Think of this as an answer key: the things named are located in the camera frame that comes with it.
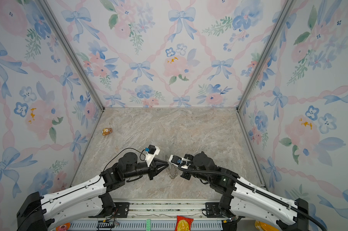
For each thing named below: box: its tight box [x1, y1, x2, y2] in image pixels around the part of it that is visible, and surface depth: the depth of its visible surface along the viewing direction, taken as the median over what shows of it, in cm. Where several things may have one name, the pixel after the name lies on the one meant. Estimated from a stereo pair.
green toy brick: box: [146, 218, 151, 231], surface depth 70 cm
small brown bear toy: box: [101, 128, 113, 136], surface depth 105 cm
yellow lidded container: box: [254, 220, 280, 231], surface depth 63 cm
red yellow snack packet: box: [174, 215, 194, 231], surface depth 71 cm
